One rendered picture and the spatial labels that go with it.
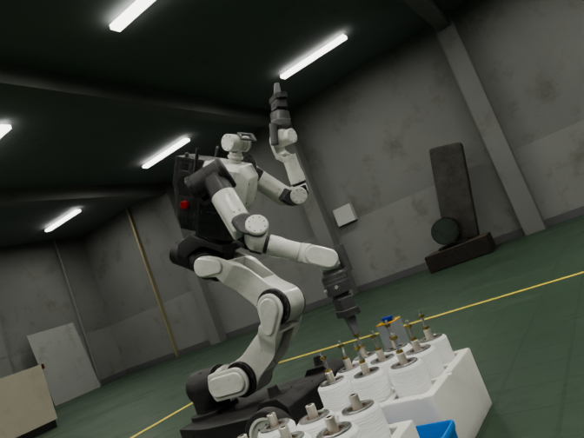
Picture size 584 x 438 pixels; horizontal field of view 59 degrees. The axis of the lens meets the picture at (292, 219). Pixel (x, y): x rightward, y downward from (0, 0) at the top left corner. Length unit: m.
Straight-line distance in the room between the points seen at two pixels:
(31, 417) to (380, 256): 5.99
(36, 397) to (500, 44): 8.22
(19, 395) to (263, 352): 5.28
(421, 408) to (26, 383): 6.13
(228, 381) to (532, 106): 7.53
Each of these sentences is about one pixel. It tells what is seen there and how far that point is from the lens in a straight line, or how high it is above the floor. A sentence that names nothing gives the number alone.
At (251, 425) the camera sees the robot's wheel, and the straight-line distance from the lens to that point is 1.89.
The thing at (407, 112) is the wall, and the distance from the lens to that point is 9.39.
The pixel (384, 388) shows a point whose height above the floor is 0.20.
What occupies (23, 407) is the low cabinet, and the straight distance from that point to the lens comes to 7.10.
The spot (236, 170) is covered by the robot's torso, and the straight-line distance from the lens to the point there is 1.96.
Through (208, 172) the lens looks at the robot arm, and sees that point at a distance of 1.85.
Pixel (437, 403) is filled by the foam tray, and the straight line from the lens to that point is 1.39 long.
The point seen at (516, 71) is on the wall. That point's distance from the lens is 9.07.
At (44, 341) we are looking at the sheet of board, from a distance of 13.06.
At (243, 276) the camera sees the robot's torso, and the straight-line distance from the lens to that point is 2.03.
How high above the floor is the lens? 0.55
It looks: 7 degrees up
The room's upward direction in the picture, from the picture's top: 21 degrees counter-clockwise
